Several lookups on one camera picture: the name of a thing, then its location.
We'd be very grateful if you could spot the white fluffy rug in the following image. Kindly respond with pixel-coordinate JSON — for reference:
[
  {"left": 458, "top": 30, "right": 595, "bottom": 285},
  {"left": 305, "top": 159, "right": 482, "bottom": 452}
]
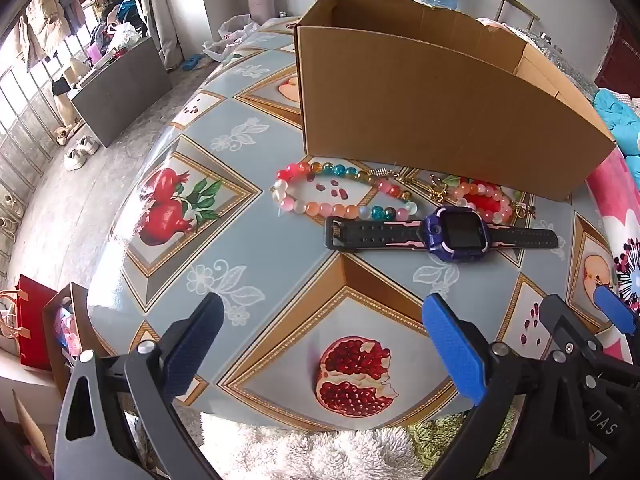
[{"left": 200, "top": 412, "right": 431, "bottom": 480}]

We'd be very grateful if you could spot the pink floral blanket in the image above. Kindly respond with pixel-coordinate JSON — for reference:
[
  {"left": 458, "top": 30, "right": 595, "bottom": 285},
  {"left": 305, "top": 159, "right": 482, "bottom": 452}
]
[{"left": 585, "top": 152, "right": 640, "bottom": 361}]

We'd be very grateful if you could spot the grey curtain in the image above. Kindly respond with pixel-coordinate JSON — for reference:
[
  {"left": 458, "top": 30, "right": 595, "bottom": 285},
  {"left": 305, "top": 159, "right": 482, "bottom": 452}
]
[{"left": 125, "top": 0, "right": 211, "bottom": 68}]

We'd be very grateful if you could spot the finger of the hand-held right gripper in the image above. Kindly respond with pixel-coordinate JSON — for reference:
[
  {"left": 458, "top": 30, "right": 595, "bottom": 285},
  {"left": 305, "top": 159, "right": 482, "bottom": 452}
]
[
  {"left": 540, "top": 294, "right": 603, "bottom": 359},
  {"left": 594, "top": 284, "right": 640, "bottom": 337}
]

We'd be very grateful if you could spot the pink bead bracelet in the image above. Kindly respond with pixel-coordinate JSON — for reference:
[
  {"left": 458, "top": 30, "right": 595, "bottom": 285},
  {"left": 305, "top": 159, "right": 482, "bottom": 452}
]
[{"left": 425, "top": 175, "right": 537, "bottom": 226}]

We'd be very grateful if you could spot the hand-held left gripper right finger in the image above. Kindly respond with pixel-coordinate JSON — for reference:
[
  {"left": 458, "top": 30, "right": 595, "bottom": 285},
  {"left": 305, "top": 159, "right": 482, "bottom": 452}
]
[{"left": 422, "top": 294, "right": 566, "bottom": 480}]

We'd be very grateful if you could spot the dark red door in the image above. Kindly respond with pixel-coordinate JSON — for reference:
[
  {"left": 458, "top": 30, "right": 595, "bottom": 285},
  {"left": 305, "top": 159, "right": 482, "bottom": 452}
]
[{"left": 595, "top": 20, "right": 640, "bottom": 98}]

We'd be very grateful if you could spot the white plastic bag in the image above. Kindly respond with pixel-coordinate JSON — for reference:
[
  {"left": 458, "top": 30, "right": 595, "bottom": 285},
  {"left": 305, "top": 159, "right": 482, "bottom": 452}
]
[{"left": 202, "top": 14, "right": 258, "bottom": 63}]

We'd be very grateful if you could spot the red paper bag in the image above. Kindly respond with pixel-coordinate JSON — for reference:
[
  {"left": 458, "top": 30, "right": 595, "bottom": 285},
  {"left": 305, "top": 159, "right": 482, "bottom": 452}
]
[{"left": 14, "top": 274, "right": 58, "bottom": 371}]

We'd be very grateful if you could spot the blue padded jacket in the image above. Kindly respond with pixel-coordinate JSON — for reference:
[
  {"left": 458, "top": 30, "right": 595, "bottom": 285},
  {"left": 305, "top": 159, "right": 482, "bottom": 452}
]
[{"left": 592, "top": 87, "right": 640, "bottom": 156}]

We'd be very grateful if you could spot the wooden chair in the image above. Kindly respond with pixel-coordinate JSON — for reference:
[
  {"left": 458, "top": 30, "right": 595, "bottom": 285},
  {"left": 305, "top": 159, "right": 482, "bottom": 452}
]
[{"left": 495, "top": 0, "right": 541, "bottom": 31}]

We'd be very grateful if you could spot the multicoloured bead bracelet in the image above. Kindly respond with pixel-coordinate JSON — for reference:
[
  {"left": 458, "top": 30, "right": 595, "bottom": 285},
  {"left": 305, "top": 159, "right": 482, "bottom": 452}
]
[{"left": 271, "top": 160, "right": 423, "bottom": 222}]

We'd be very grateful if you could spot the row of hanging clothes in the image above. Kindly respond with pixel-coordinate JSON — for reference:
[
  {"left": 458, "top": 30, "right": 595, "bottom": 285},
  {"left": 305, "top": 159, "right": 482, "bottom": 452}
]
[{"left": 20, "top": 0, "right": 103, "bottom": 61}]

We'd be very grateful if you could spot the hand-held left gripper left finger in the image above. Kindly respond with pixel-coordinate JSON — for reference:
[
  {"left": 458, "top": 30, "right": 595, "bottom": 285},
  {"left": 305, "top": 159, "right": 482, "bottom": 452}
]
[{"left": 54, "top": 292, "right": 225, "bottom": 480}]

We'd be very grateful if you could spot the brown cardboard box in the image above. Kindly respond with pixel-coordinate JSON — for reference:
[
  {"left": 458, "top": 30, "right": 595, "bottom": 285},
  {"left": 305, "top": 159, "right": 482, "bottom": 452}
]
[{"left": 294, "top": 0, "right": 617, "bottom": 204}]

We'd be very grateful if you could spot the silver glitter cloth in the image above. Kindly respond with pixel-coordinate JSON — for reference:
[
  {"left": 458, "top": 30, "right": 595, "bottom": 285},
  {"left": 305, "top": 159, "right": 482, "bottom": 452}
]
[{"left": 520, "top": 27, "right": 601, "bottom": 91}]

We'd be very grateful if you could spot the purple black smartwatch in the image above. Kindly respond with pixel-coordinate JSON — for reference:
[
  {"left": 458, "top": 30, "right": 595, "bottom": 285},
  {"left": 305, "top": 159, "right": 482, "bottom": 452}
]
[{"left": 325, "top": 205, "right": 559, "bottom": 265}]

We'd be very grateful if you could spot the brown box with pink contents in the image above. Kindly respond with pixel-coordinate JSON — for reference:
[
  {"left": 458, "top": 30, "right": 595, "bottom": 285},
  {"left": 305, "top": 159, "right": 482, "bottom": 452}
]
[{"left": 42, "top": 282, "right": 106, "bottom": 401}]

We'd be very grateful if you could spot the pile of clothes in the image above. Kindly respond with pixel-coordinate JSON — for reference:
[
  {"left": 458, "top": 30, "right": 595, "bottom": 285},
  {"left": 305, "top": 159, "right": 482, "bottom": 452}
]
[{"left": 90, "top": 0, "right": 151, "bottom": 56}]

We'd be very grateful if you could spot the grey cabinet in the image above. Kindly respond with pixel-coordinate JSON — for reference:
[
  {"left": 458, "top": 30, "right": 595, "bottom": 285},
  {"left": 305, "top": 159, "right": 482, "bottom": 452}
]
[{"left": 70, "top": 36, "right": 173, "bottom": 148}]

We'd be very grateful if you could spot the green fluffy rug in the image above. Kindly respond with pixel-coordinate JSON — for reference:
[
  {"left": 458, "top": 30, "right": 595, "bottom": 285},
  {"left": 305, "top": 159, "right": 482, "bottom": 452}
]
[{"left": 405, "top": 400, "right": 516, "bottom": 466}]

